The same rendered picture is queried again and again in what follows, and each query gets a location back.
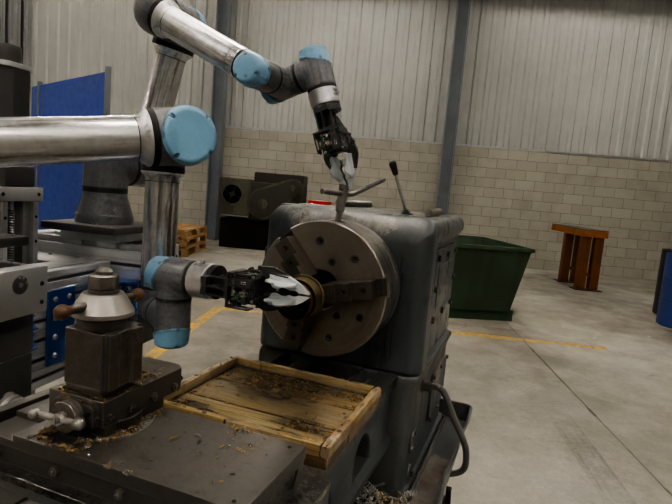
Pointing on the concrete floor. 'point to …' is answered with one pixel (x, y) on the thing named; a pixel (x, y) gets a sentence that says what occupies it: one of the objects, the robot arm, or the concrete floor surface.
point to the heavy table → (581, 256)
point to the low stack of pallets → (191, 238)
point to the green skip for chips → (486, 277)
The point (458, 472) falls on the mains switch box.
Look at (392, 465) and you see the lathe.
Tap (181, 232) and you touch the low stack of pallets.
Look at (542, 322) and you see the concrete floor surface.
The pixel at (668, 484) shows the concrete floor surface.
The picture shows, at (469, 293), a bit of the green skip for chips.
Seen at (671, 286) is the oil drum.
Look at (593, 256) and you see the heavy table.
